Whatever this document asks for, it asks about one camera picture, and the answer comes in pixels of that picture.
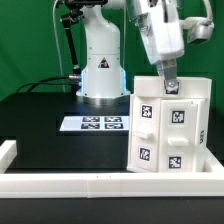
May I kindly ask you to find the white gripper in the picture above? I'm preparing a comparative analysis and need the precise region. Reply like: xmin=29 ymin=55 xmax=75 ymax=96
xmin=127 ymin=0 xmax=184 ymax=91

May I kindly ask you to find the white cabinet top panel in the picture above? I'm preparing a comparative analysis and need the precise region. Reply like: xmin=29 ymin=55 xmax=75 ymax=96
xmin=158 ymin=99 xmax=203 ymax=172

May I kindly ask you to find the white cabinet box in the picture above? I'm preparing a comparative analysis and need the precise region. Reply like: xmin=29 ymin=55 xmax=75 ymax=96
xmin=126 ymin=93 xmax=213 ymax=174

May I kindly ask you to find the white cabinet door panel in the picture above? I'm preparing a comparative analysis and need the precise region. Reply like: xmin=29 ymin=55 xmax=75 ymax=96
xmin=127 ymin=95 xmax=161 ymax=172

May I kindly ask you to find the small white tagged cube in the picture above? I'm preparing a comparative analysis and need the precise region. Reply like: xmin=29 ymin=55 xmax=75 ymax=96
xmin=134 ymin=76 xmax=212 ymax=99

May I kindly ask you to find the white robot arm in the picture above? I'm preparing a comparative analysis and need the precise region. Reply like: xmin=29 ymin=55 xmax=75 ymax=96
xmin=78 ymin=0 xmax=184 ymax=100

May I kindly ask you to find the white base tag plate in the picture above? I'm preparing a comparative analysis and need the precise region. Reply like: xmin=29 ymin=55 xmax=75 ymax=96
xmin=60 ymin=116 xmax=129 ymax=132

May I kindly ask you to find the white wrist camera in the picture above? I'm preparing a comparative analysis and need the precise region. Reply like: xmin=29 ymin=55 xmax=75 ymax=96
xmin=180 ymin=17 xmax=214 ymax=45

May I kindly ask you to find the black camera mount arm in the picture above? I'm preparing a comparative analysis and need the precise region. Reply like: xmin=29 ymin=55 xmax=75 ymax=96
xmin=59 ymin=0 xmax=108 ymax=76

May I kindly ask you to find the black cable bundle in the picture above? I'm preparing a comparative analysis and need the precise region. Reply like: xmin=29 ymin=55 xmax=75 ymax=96
xmin=16 ymin=75 xmax=83 ymax=94

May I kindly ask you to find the white U-shaped frame border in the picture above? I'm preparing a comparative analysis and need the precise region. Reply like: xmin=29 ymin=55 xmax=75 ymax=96
xmin=0 ymin=140 xmax=224 ymax=198

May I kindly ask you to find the grey hanging cable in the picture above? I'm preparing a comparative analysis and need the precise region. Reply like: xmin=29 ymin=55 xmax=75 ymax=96
xmin=52 ymin=0 xmax=67 ymax=93

